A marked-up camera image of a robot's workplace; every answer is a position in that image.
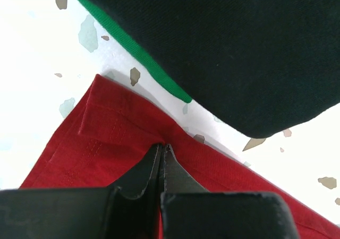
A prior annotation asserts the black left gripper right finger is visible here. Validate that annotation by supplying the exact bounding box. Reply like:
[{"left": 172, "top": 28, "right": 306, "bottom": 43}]
[{"left": 159, "top": 144, "right": 300, "bottom": 239}]

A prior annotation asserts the green folded t shirt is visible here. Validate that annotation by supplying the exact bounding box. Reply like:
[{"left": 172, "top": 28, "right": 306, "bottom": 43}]
[{"left": 77, "top": 0, "right": 192, "bottom": 104}]

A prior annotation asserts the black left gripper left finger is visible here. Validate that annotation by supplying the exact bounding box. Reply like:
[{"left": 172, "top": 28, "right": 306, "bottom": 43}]
[{"left": 1, "top": 144, "right": 163, "bottom": 238}]

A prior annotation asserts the red t shirt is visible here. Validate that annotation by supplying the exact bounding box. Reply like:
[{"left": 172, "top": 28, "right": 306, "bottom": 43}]
[{"left": 22, "top": 75, "right": 339, "bottom": 238}]

